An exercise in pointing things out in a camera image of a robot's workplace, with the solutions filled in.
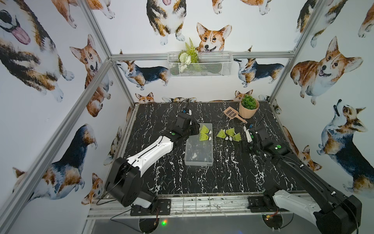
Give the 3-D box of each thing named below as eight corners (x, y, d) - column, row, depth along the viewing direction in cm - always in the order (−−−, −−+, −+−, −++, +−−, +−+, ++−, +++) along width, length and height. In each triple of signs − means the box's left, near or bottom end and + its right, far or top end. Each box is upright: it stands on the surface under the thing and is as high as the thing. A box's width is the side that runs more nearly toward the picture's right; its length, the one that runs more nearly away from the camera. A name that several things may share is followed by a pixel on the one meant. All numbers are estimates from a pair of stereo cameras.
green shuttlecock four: (229, 140, 101) (230, 138, 99) (225, 131, 105) (226, 129, 103) (237, 138, 102) (238, 136, 99) (232, 130, 106) (233, 127, 104)
